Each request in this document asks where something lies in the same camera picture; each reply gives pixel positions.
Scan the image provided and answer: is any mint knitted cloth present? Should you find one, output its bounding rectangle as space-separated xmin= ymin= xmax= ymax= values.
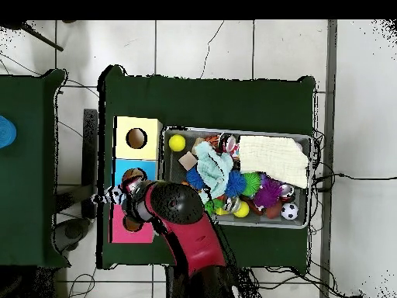
xmin=193 ymin=140 xmax=234 ymax=203

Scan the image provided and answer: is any cream knitted cloth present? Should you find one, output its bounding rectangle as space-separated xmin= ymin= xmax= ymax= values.
xmin=237 ymin=135 xmax=310 ymax=189

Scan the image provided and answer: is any wooden box with three holes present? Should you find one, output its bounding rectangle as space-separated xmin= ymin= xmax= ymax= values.
xmin=109 ymin=116 xmax=164 ymax=244

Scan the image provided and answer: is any silver mesh bin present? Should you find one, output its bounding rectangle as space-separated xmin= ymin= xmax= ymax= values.
xmin=156 ymin=126 xmax=314 ymax=230

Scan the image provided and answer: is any black stand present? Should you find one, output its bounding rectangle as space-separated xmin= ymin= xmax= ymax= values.
xmin=81 ymin=108 xmax=98 ymax=220

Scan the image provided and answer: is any wooden cube block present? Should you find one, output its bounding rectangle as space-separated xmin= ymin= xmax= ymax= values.
xmin=178 ymin=151 xmax=199 ymax=172

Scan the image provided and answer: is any yellow smooth ball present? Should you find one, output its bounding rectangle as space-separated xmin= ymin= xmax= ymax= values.
xmin=167 ymin=133 xmax=187 ymax=153

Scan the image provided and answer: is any green spiky toy with eyes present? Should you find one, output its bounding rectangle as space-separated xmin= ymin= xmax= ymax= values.
xmin=204 ymin=198 xmax=224 ymax=216

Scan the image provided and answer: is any green covered side table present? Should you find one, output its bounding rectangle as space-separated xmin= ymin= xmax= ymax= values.
xmin=0 ymin=68 xmax=71 ymax=269

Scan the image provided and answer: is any large blue spiky ball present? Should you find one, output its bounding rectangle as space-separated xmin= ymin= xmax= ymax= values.
xmin=224 ymin=169 xmax=247 ymax=199

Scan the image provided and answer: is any crushed black can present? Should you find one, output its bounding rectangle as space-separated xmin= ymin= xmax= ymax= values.
xmin=218 ymin=133 xmax=239 ymax=154

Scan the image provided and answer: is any dark green table cloth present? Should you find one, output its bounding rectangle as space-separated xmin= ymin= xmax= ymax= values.
xmin=97 ymin=64 xmax=317 ymax=270

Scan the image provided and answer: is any small green spiky ball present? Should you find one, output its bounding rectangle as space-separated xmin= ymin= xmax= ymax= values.
xmin=241 ymin=172 xmax=261 ymax=197

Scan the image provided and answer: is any purple spiky ball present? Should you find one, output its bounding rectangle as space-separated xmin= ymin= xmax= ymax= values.
xmin=252 ymin=178 xmax=284 ymax=210

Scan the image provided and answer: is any blue roll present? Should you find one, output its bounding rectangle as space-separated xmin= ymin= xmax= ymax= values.
xmin=0 ymin=115 xmax=17 ymax=149

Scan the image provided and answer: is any small soccer ball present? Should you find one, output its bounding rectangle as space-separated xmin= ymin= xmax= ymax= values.
xmin=281 ymin=202 xmax=299 ymax=220

